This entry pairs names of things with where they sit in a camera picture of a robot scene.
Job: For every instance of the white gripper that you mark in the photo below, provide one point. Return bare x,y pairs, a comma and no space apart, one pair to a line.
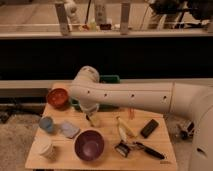
93,119

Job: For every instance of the light blue towel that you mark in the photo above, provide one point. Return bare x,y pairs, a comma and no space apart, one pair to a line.
69,130

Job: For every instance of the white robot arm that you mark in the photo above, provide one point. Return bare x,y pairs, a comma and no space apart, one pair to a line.
194,102

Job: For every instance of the purple bowl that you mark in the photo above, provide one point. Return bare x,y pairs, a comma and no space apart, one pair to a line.
89,145

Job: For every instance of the yellow banana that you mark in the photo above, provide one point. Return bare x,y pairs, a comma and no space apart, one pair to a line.
124,129

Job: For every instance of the wooden table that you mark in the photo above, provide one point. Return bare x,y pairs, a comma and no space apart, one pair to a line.
110,160

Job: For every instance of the orange carrot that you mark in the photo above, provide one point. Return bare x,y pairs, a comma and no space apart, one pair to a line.
131,113

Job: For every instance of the orange bowl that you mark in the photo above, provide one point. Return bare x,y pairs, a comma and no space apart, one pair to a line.
57,97

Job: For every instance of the small black silver box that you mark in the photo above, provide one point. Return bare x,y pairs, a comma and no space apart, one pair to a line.
122,149

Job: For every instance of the green plastic tray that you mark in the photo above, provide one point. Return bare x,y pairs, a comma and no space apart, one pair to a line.
109,79

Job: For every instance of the small blue cup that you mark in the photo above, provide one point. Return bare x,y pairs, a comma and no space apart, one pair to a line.
46,124

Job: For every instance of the white cup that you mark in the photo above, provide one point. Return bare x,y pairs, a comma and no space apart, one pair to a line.
44,147

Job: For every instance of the black remote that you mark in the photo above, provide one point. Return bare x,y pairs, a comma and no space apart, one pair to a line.
149,128

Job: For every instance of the black handled peeler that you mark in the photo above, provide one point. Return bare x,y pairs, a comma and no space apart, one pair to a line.
149,150

